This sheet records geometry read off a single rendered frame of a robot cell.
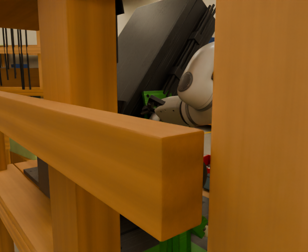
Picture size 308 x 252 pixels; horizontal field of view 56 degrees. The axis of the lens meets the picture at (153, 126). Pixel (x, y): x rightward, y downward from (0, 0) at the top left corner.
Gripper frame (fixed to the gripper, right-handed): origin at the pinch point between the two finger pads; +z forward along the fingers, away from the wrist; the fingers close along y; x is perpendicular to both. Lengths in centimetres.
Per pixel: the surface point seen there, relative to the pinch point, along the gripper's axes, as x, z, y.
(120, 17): -650, 731, -62
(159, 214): 37, -50, 21
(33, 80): -93, 271, 24
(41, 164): 22.8, 38.2, 11.2
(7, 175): 28, 76, 12
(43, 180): 26.7, 38.6, 7.2
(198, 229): 25.8, -20.6, -12.5
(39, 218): 38.3, 27.9, 3.8
